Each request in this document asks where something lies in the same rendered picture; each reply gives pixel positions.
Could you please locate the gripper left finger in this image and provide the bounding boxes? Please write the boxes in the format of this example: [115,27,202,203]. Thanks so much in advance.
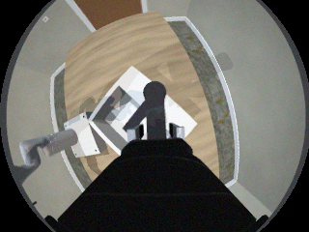
[126,124,144,142]

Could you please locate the black mixer tap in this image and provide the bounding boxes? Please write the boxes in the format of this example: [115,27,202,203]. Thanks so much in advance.
[123,81,166,139]

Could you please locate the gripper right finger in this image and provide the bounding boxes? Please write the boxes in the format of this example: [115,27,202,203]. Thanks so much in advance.
[169,123,185,141]

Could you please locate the grey rectangular sink basin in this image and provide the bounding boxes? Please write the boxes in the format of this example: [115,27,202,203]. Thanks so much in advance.
[88,66,197,155]

